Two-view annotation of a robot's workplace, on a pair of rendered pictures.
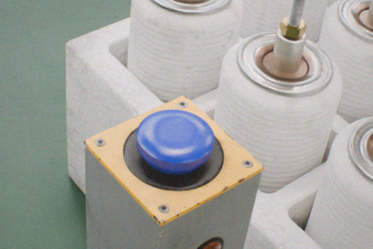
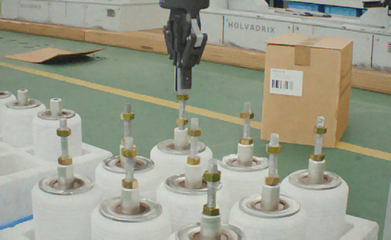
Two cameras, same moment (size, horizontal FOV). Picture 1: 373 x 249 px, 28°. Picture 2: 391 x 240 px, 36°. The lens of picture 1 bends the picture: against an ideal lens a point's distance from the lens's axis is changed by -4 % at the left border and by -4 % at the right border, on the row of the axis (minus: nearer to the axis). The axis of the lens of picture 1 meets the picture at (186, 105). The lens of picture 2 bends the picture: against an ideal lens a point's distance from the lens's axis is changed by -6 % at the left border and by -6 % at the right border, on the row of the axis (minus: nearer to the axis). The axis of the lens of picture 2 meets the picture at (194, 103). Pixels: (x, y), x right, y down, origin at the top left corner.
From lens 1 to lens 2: 0.90 m
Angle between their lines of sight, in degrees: 88
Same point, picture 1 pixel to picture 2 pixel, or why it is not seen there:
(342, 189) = (341, 198)
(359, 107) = not seen: hidden behind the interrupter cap
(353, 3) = (183, 189)
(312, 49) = (249, 199)
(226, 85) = (292, 229)
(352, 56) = (226, 200)
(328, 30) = not seen: hidden behind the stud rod
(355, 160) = (332, 185)
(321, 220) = (332, 229)
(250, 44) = (262, 213)
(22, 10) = not seen: outside the picture
